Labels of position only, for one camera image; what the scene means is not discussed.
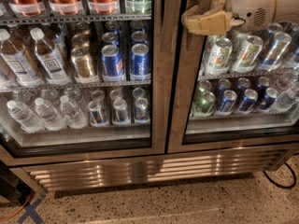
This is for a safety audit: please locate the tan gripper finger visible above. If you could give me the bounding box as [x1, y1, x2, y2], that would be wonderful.
[210, 0, 226, 13]
[182, 10, 245, 35]

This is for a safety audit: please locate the glass fridge door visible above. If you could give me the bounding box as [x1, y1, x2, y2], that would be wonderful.
[168, 0, 299, 153]
[0, 0, 181, 166]

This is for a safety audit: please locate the stainless steel fridge base grille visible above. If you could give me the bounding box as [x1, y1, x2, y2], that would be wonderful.
[11, 142, 299, 193]

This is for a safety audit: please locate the green white 7up can left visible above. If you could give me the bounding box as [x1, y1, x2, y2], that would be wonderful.
[205, 37, 233, 76]

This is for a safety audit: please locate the green white 7up can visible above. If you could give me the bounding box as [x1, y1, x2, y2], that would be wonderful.
[205, 37, 233, 76]
[231, 35, 263, 73]

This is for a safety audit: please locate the green white 7up can right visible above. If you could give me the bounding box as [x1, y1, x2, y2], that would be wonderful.
[231, 35, 263, 73]

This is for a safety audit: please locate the blue can bottom shelf right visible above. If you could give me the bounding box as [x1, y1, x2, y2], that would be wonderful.
[236, 89, 258, 114]

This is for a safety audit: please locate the blue can shelf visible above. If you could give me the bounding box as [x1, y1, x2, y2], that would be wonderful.
[236, 89, 258, 114]
[216, 90, 237, 115]

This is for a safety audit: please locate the blue can bottom shelf left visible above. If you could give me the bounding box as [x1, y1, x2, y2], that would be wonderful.
[216, 90, 237, 115]

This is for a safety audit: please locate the green can bottom shelf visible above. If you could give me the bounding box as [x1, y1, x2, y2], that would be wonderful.
[193, 91, 215, 117]

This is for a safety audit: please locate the blue pepsi can front right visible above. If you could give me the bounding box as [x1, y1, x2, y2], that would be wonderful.
[130, 43, 151, 80]

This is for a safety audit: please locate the blue pepsi can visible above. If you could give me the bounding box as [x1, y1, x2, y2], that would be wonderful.
[130, 43, 151, 80]
[101, 45, 125, 82]

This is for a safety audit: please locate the blue pepsi can front left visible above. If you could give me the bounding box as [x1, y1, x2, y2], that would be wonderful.
[101, 45, 125, 82]

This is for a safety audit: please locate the small energy drink can right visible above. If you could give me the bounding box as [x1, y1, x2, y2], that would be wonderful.
[135, 97, 150, 123]

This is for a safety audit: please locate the small energy drink can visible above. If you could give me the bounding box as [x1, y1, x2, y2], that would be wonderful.
[135, 97, 150, 123]
[112, 98, 130, 125]
[88, 100, 108, 127]

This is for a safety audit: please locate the small energy drink can middle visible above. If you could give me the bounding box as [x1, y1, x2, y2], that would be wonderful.
[112, 98, 130, 125]

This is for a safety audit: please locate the gold soda can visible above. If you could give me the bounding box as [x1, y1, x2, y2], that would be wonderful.
[71, 47, 99, 84]

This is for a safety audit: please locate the small energy drink can left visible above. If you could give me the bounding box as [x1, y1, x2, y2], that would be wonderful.
[88, 100, 108, 127]

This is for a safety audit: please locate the tea bottle white cap right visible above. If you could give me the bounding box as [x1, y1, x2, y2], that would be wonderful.
[30, 27, 71, 85]

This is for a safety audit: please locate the tea bottle white cap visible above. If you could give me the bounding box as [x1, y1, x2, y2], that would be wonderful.
[30, 27, 71, 85]
[0, 29, 43, 88]

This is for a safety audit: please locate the water bottle right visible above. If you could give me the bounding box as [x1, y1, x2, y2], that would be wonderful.
[60, 95, 87, 129]

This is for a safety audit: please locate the water bottle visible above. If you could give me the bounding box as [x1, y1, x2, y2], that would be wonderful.
[60, 95, 87, 129]
[7, 100, 44, 133]
[35, 98, 66, 131]

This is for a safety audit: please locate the water bottle middle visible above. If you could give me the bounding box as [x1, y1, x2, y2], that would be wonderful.
[35, 98, 66, 131]

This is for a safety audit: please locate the tea bottle white cap left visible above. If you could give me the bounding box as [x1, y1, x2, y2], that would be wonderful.
[0, 29, 43, 88]

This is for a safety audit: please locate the water bottle left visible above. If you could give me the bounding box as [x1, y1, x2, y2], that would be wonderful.
[7, 100, 44, 133]

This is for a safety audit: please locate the black power cable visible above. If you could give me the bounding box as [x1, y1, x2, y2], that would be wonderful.
[262, 154, 299, 190]

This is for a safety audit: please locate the orange cable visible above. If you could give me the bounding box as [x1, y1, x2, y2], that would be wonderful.
[0, 189, 36, 222]

